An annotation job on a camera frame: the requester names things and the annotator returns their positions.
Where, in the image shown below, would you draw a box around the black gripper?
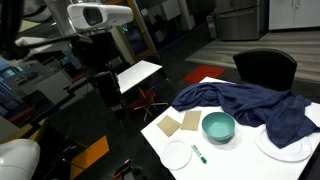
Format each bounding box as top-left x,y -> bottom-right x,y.
95,70 -> 128,121

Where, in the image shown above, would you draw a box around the green bowl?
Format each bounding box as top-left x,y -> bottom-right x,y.
201,111 -> 236,141

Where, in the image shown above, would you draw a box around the red stool with wooden legs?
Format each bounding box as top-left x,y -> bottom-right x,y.
128,87 -> 170,123

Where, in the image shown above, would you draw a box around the small white table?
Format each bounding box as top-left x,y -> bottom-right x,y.
116,59 -> 164,95

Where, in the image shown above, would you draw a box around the light beige coaster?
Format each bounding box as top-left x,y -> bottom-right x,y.
156,114 -> 182,138

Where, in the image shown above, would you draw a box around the black orange clamp tool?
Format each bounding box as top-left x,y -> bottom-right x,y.
111,159 -> 145,180

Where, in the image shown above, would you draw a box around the green marker pen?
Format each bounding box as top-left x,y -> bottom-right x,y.
190,144 -> 208,165

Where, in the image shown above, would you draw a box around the grey trash bin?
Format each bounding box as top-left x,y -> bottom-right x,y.
205,12 -> 220,40

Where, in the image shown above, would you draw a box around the blue towel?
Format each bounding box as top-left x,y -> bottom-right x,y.
171,81 -> 320,150

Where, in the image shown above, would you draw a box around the stainless steel refrigerator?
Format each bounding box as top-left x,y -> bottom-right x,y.
214,0 -> 269,42

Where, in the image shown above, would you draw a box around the black chair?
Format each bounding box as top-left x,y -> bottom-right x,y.
232,48 -> 298,92

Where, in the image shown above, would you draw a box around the white plate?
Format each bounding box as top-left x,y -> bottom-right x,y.
254,127 -> 313,163

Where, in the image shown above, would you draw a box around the white kitchen cabinets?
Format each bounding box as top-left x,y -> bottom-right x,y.
268,0 -> 320,31

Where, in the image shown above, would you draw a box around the orange wooden door frame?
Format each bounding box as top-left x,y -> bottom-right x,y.
109,0 -> 158,63

